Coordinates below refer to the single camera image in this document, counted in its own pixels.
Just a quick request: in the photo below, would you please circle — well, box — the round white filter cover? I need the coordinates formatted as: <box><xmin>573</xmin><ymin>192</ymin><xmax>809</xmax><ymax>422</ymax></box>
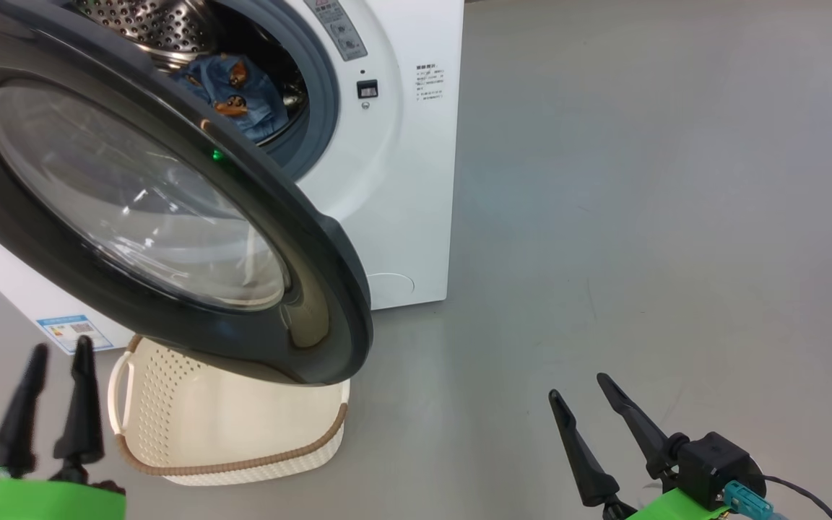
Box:
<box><xmin>367</xmin><ymin>272</ymin><xmax>415</xmax><ymax>308</ymax></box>

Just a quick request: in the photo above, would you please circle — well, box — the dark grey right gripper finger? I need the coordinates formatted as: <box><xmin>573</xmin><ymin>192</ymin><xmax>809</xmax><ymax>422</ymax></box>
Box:
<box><xmin>597</xmin><ymin>373</ymin><xmax>677</xmax><ymax>477</ymax></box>
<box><xmin>548</xmin><ymin>390</ymin><xmax>620</xmax><ymax>508</ymax></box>

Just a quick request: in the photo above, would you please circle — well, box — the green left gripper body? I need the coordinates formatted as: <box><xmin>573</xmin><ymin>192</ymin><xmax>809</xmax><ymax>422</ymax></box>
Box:
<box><xmin>0</xmin><ymin>477</ymin><xmax>126</xmax><ymax>520</ymax></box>

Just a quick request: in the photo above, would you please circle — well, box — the white washing machine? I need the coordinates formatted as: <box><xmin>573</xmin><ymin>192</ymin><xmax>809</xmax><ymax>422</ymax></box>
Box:
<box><xmin>0</xmin><ymin>0</ymin><xmax>465</xmax><ymax>355</ymax></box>

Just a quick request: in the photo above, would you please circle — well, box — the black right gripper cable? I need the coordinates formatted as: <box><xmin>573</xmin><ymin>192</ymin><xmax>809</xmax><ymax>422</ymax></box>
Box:
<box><xmin>723</xmin><ymin>475</ymin><xmax>832</xmax><ymax>520</ymax></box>

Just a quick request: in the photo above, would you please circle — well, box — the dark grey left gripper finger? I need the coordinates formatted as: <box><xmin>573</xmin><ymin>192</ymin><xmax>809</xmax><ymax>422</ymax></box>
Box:
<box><xmin>55</xmin><ymin>336</ymin><xmax>104</xmax><ymax>464</ymax></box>
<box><xmin>0</xmin><ymin>344</ymin><xmax>48</xmax><ymax>479</ymax></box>

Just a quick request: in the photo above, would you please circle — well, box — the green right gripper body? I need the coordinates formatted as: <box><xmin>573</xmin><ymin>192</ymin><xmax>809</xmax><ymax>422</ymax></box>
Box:
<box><xmin>625</xmin><ymin>487</ymin><xmax>729</xmax><ymax>520</ymax></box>

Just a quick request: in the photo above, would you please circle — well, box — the grey warning label sticker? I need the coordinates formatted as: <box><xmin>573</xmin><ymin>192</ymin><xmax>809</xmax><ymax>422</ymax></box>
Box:
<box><xmin>305</xmin><ymin>0</ymin><xmax>368</xmax><ymax>61</ymax></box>

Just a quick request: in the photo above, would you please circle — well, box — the blue energy label sticker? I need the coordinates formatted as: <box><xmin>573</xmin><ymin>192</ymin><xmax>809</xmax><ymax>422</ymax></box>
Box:
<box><xmin>35</xmin><ymin>314</ymin><xmax>115</xmax><ymax>355</ymax></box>

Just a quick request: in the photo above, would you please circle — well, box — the dark round washer door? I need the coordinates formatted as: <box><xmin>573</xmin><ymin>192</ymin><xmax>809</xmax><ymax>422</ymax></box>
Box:
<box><xmin>0</xmin><ymin>0</ymin><xmax>373</xmax><ymax>387</ymax></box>

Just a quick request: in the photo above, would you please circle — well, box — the blue cartoon print garment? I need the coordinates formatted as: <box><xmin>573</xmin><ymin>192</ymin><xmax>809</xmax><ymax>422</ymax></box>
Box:
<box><xmin>170</xmin><ymin>53</ymin><xmax>290</xmax><ymax>142</ymax></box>

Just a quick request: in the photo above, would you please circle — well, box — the cream perforated laundry basket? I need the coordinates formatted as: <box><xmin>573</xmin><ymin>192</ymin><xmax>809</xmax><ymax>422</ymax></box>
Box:
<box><xmin>108</xmin><ymin>334</ymin><xmax>350</xmax><ymax>486</ymax></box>

